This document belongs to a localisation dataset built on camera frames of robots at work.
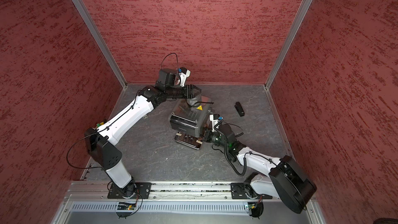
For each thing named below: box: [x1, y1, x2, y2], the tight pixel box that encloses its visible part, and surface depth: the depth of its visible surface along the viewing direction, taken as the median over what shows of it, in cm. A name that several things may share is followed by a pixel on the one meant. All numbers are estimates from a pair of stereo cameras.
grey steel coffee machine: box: [168, 96, 212, 150], surface depth 75 cm
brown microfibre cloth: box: [202, 128, 212, 143], surface depth 74 cm
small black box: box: [234, 101, 246, 117], surface depth 106 cm
